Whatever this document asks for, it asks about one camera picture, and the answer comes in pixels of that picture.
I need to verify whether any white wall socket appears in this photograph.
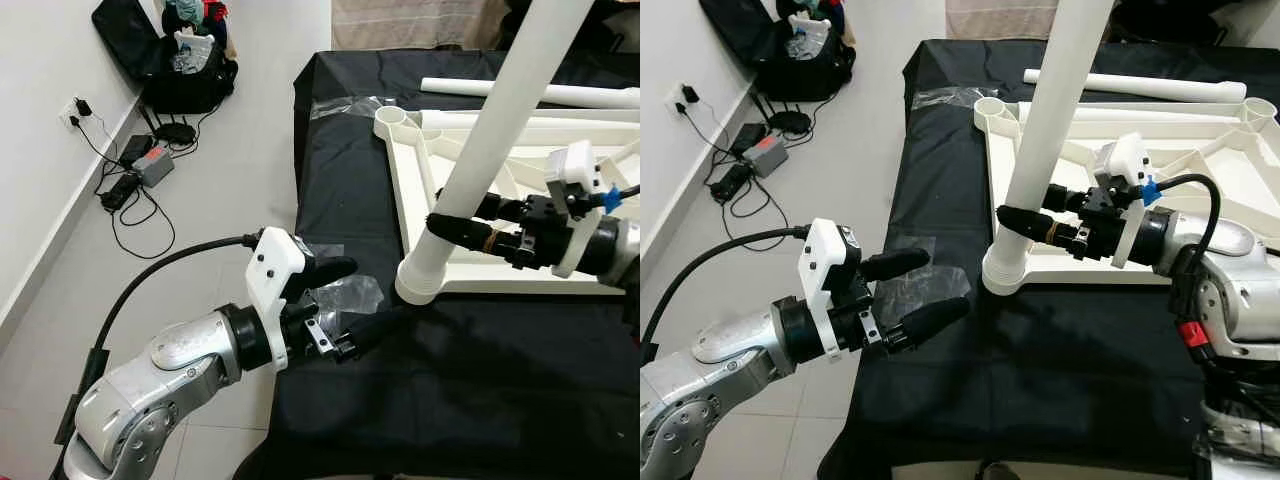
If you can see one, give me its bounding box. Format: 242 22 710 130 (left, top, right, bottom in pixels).
664 82 701 118
58 95 96 133

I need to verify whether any white plastic table leg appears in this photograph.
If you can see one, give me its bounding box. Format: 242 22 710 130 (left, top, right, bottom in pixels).
981 0 1118 298
1021 67 1251 105
392 0 601 308
419 77 641 110

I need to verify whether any white plastic table top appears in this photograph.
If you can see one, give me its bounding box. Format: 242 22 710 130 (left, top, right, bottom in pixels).
372 104 641 298
972 96 1280 293

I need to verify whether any black power brick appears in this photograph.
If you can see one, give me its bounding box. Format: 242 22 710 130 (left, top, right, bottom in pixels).
99 172 142 212
707 162 753 203

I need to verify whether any clear tape cross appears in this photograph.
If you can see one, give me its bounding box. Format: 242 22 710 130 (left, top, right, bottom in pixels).
298 240 389 339
885 233 979 336

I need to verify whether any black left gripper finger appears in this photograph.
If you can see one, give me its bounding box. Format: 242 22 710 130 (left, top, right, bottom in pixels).
335 305 409 364
860 247 932 284
312 255 359 291
885 295 974 354

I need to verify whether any black floor cable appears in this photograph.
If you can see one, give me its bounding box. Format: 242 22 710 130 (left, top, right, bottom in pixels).
75 110 179 261
685 100 796 256

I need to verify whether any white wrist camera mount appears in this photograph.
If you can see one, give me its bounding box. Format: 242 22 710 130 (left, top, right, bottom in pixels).
246 226 307 373
543 140 603 281
796 217 864 364
1093 131 1163 271

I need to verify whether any black router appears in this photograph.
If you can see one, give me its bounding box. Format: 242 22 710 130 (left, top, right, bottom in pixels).
768 108 814 137
153 118 199 147

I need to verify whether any grey box red label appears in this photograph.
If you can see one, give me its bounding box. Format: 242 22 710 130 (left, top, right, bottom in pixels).
132 145 177 189
744 132 792 180

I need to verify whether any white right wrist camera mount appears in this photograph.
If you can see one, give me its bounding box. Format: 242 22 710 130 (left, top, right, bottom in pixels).
543 140 603 281
1093 131 1163 271

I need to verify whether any black table cloth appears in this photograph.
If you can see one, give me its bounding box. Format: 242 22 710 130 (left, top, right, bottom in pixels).
232 46 641 480
815 38 1280 480

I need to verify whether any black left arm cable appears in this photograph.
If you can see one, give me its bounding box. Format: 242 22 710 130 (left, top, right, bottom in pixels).
52 232 263 446
640 225 813 353

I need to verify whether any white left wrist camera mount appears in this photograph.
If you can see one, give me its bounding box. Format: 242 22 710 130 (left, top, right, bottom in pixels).
246 226 307 373
796 217 864 364

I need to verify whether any black bag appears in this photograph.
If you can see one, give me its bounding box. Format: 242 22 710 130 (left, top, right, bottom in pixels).
698 0 858 103
90 0 239 116

